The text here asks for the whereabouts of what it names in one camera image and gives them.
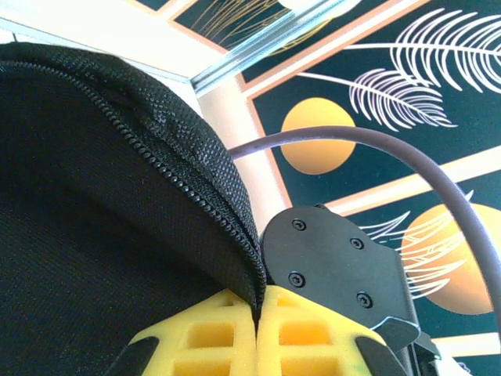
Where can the aluminium corner post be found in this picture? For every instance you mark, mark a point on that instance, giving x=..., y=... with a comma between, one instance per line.
x=254, y=51

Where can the black backpack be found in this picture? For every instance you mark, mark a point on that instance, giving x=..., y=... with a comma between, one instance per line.
x=98, y=215

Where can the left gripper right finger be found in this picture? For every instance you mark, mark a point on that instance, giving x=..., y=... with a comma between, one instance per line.
x=313, y=337

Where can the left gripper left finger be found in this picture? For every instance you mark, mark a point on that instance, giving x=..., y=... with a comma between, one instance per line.
x=203, y=333

